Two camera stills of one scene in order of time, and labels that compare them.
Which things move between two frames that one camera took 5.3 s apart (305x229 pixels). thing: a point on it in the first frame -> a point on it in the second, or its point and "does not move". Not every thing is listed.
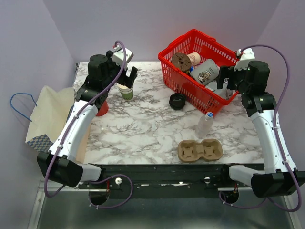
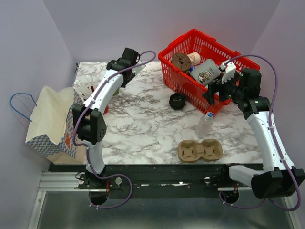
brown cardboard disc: (181, 61) does not move
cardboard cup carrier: (190, 151) does not move
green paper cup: (127, 93) -> (116, 91)
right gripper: (228, 72) -> (213, 88)
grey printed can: (206, 72) does not move
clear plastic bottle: (204, 125) does not move
